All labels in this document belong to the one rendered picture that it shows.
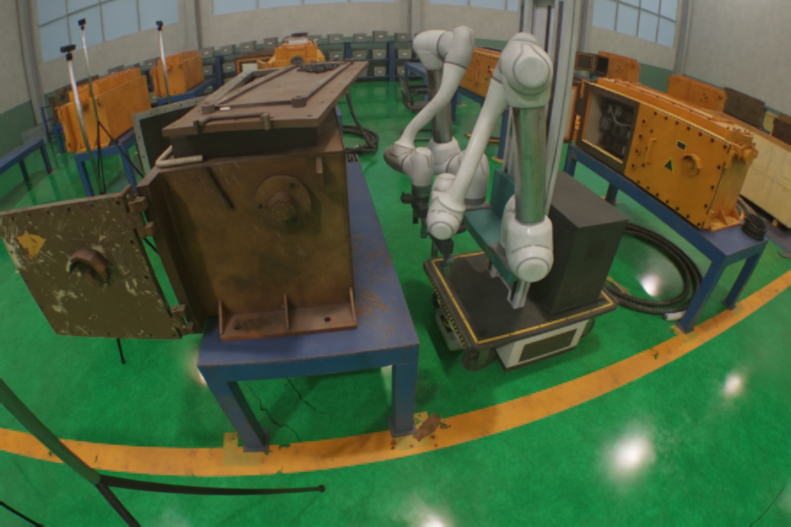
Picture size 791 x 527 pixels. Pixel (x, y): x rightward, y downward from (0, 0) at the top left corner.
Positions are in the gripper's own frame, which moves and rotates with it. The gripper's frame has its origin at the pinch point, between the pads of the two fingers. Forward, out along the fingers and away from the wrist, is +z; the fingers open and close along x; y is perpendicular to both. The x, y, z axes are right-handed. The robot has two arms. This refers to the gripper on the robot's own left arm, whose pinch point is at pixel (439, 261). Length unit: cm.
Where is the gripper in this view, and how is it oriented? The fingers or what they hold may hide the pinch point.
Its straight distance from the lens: 153.4
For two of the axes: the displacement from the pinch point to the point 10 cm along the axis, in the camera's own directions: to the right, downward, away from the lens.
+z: -0.1, 8.5, 5.3
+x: 2.5, 5.1, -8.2
